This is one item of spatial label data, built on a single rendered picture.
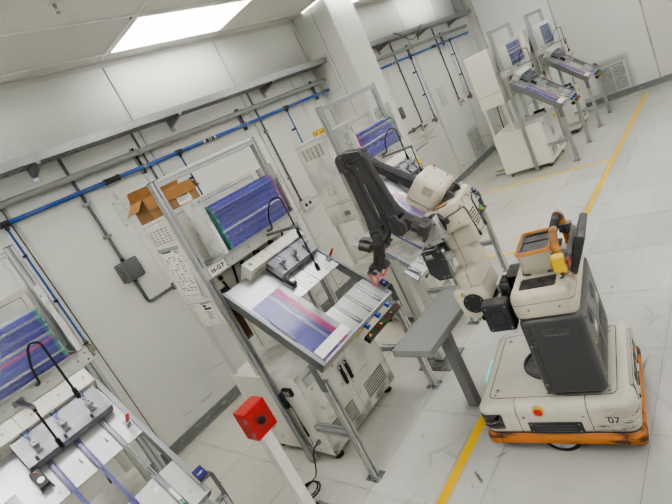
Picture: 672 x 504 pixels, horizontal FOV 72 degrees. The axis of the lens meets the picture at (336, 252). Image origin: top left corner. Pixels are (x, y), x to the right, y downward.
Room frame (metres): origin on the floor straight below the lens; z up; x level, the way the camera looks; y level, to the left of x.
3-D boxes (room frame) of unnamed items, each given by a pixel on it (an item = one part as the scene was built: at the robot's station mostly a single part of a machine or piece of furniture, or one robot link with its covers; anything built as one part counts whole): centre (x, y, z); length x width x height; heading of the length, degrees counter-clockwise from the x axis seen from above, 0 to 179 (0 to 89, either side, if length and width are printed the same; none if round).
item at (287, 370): (2.84, 0.50, 0.31); 0.70 x 0.65 x 0.62; 134
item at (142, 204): (2.93, 0.66, 1.82); 0.68 x 0.30 x 0.20; 134
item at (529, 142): (6.29, -3.11, 0.95); 1.36 x 0.82 x 1.90; 44
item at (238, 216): (2.79, 0.37, 1.52); 0.51 x 0.13 x 0.27; 134
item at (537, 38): (7.28, -4.17, 0.95); 1.36 x 0.82 x 1.90; 44
